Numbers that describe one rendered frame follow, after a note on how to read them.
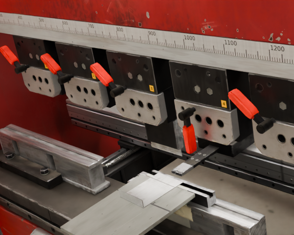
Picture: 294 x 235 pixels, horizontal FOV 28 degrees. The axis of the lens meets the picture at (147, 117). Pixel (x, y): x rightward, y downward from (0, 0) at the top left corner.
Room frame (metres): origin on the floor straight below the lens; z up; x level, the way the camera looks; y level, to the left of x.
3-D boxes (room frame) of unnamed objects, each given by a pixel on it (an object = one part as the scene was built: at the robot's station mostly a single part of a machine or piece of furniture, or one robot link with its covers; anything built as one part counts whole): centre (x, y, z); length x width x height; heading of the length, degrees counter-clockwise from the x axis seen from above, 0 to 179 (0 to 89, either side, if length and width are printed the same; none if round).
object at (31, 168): (1.66, 0.40, 0.89); 0.30 x 0.05 x 0.03; 40
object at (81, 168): (1.66, 0.33, 0.92); 0.50 x 0.06 x 0.10; 40
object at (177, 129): (1.24, -0.03, 1.13); 0.10 x 0.02 x 0.10; 40
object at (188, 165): (1.35, -0.15, 1.01); 0.26 x 0.12 x 0.05; 130
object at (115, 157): (1.83, -0.03, 0.81); 0.64 x 0.08 x 0.14; 130
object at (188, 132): (1.08, -0.08, 1.20); 0.04 x 0.02 x 0.10; 130
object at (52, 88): (1.56, 0.25, 1.26); 0.15 x 0.09 x 0.17; 40
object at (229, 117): (1.11, -0.14, 1.26); 0.15 x 0.09 x 0.17; 40
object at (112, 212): (1.15, 0.08, 1.00); 0.26 x 0.18 x 0.01; 130
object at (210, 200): (1.22, -0.05, 0.99); 0.20 x 0.03 x 0.03; 40
